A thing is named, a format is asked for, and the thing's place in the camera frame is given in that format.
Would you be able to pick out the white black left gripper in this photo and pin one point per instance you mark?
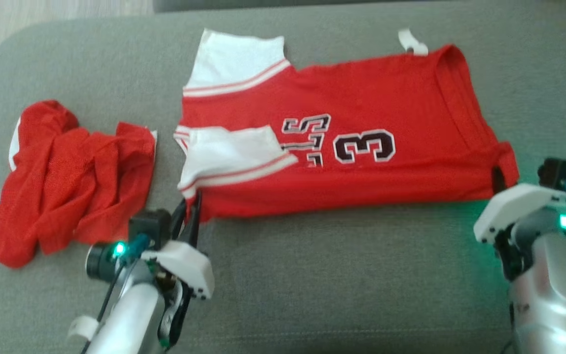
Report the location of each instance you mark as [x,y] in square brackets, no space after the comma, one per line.
[189,268]

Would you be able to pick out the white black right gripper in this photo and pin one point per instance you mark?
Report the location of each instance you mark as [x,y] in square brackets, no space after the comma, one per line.
[514,204]

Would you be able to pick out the red shorts white stripes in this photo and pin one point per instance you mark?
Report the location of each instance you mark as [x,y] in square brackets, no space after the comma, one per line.
[67,187]

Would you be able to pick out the red jersey number three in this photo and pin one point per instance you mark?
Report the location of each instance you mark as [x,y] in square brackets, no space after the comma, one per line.
[386,98]

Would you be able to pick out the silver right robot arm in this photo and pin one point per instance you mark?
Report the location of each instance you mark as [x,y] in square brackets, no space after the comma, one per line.
[553,295]

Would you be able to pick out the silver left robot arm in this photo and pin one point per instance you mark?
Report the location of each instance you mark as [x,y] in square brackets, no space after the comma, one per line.
[128,314]

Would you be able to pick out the grey fabric sofa seat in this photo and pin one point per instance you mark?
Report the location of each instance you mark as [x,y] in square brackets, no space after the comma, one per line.
[337,275]

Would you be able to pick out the grey sofa backrest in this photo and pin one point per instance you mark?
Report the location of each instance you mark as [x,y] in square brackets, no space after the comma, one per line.
[263,4]

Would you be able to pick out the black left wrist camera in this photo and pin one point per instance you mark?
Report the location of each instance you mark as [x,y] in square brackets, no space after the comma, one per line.
[150,226]

